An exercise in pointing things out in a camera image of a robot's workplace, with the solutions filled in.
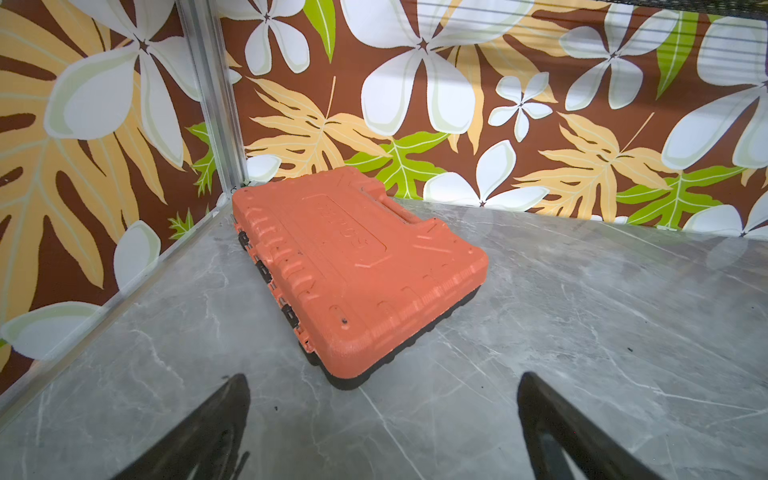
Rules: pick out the red plastic tool case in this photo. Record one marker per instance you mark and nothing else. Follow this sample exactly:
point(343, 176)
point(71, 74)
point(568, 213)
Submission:
point(358, 277)

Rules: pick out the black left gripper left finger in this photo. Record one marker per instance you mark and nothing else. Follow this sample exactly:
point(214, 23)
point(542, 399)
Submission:
point(205, 444)

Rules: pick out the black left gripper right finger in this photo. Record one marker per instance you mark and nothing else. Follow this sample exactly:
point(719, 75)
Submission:
point(555, 432)

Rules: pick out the aluminium frame post left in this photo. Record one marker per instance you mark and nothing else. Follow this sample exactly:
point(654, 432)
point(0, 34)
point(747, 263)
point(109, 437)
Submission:
point(202, 29)

